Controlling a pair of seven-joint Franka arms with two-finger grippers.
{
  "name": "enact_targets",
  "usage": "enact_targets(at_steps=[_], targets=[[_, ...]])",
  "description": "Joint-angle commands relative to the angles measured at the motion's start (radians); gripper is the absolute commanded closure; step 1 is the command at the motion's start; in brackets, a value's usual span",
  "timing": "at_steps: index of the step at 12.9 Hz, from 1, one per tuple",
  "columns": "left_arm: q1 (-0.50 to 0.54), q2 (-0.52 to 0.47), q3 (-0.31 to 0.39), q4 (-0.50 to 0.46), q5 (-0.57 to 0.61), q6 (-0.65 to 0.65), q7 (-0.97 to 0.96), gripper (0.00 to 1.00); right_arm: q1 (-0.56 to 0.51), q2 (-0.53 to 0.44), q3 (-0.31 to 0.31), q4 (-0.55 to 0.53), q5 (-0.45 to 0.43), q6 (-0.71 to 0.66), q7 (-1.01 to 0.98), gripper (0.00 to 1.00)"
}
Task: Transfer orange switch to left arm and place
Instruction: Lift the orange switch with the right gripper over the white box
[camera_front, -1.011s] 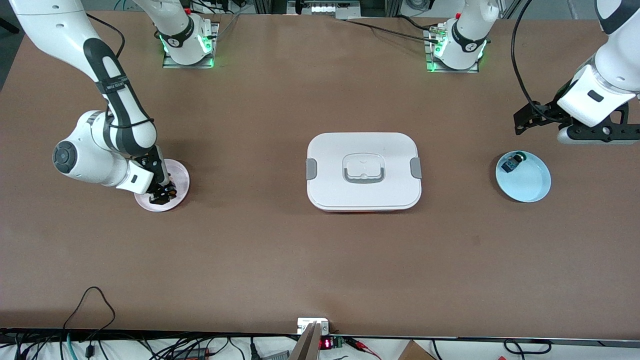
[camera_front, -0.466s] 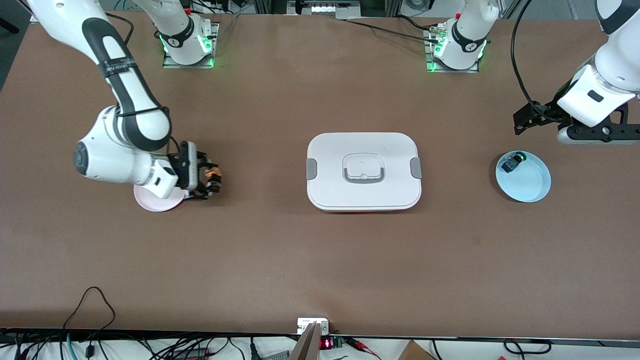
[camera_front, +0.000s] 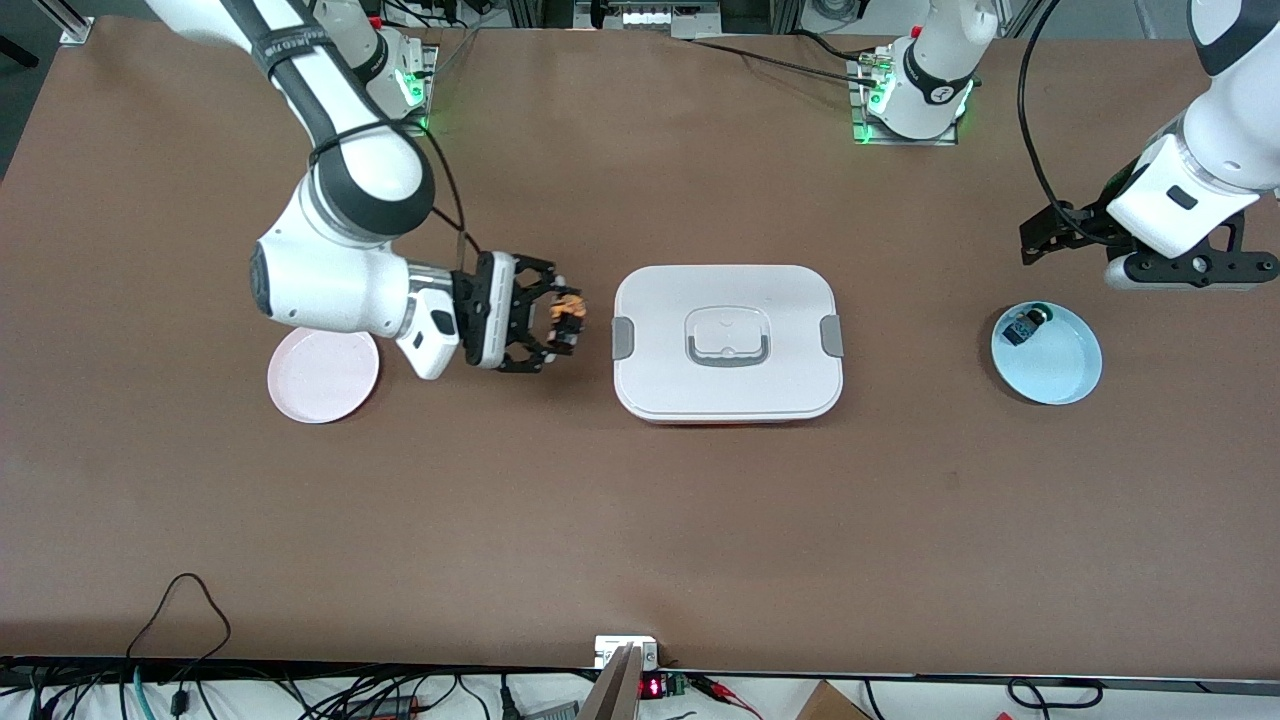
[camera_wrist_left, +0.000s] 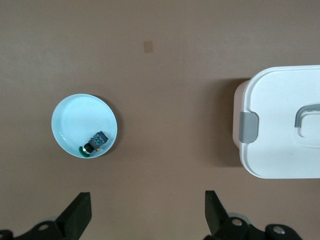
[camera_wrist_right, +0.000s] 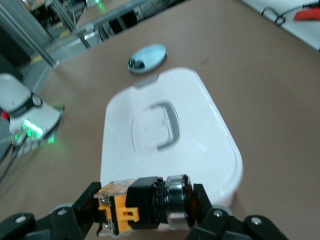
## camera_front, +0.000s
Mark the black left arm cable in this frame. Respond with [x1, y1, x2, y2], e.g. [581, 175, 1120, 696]
[1018, 0, 1136, 246]

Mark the pink round plate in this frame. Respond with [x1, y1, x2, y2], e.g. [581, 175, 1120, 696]
[267, 328, 382, 425]

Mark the black looped cable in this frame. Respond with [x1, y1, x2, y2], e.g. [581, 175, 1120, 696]
[125, 573, 233, 691]

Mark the black flat coiled cable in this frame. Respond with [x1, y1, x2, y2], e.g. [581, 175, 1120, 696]
[1005, 678, 1106, 709]

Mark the silver metal bracket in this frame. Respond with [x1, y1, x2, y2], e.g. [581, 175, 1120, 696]
[594, 636, 661, 671]

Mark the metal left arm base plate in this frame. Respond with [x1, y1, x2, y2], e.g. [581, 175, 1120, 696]
[848, 55, 961, 147]

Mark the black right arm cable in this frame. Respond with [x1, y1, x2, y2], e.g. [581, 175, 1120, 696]
[308, 118, 483, 273]

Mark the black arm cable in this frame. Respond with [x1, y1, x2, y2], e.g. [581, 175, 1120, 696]
[308, 118, 483, 273]
[1018, 0, 1136, 246]

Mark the black cable across table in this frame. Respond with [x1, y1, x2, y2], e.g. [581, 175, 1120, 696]
[688, 35, 891, 91]

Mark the red black clip lead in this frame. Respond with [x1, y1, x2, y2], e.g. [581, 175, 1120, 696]
[690, 675, 763, 717]

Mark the light blue round plate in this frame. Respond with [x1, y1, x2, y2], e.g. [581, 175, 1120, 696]
[990, 300, 1104, 407]

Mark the white lit device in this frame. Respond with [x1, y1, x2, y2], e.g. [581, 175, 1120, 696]
[620, 6, 723, 27]

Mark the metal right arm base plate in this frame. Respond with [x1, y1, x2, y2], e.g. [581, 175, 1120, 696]
[400, 45, 439, 135]

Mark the orange black push switch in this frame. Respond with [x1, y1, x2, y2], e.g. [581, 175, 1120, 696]
[548, 288, 586, 339]

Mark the brown cardboard piece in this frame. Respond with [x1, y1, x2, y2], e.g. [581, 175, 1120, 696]
[795, 680, 877, 720]

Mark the aluminium frame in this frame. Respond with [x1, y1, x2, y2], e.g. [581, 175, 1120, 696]
[505, 0, 806, 39]

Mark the aluminium corner bracket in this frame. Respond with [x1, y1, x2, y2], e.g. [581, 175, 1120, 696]
[40, 0, 96, 46]

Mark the white lunch box grey handle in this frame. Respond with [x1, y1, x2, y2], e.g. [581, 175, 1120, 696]
[612, 264, 845, 425]

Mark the grey aluminium bar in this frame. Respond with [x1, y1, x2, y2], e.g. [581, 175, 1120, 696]
[575, 645, 646, 720]

